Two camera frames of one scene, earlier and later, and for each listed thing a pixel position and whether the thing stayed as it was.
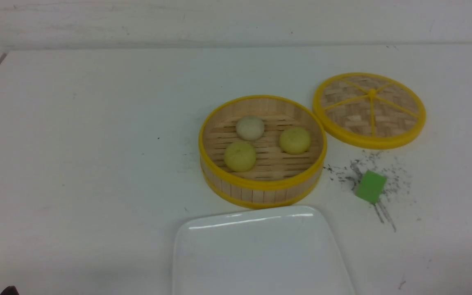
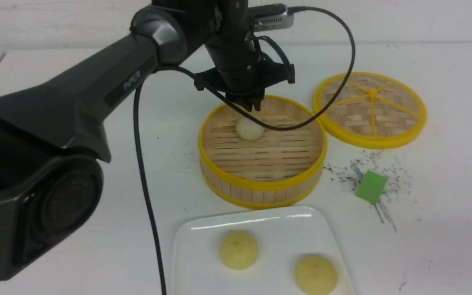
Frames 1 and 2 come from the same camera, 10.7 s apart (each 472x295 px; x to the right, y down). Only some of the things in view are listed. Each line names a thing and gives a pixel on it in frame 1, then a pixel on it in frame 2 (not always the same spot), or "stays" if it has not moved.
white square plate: [276, 250] stays
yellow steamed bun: [240, 156] → [238, 250]
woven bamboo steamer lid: [368, 111] stays
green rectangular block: [371, 186] stays
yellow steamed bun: [294, 141] → [315, 275]
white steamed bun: [250, 128] stays
